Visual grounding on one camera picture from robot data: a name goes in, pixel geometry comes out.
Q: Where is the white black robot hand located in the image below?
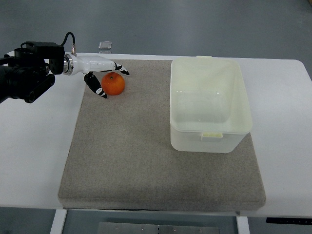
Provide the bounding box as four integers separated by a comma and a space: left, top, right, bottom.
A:
63, 54, 130, 98

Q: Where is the orange fruit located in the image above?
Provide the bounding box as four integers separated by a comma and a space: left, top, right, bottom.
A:
101, 72, 125, 96

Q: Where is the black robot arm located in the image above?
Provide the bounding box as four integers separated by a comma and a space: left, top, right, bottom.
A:
0, 32, 76, 103

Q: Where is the translucent white plastic box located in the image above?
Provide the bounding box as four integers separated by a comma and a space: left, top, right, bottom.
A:
170, 57, 253, 153

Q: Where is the small clear floor plate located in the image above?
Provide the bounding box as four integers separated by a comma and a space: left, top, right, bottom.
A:
98, 41, 112, 50

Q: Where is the grey felt mat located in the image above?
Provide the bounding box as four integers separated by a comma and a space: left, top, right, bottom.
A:
58, 59, 266, 212

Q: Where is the white table leg left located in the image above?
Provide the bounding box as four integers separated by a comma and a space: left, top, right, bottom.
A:
50, 209, 67, 234

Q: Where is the white table leg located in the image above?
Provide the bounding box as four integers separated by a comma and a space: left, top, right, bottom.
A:
236, 216, 250, 234
50, 209, 67, 234

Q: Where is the white table leg right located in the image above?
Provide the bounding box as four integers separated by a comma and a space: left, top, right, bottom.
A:
236, 216, 250, 234

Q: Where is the black table control panel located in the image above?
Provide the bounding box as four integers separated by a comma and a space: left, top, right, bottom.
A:
266, 217, 312, 225

